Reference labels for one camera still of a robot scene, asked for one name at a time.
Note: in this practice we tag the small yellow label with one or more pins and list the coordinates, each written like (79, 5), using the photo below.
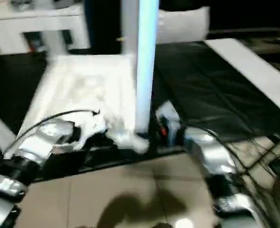
(120, 39)

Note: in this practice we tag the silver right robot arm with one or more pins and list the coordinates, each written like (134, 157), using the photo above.
(216, 161)

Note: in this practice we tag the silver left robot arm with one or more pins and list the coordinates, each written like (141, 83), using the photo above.
(30, 152)

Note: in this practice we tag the white glass-door cabinet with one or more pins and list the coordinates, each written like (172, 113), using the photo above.
(11, 26)

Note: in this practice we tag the white flat board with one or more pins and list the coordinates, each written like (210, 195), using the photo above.
(254, 69)

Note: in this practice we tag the black work mat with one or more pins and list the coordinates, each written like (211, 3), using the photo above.
(206, 85)

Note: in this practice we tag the white plastic table top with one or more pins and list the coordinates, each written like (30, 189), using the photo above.
(87, 85)

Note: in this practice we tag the light grey pillow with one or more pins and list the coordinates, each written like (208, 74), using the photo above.
(185, 26)

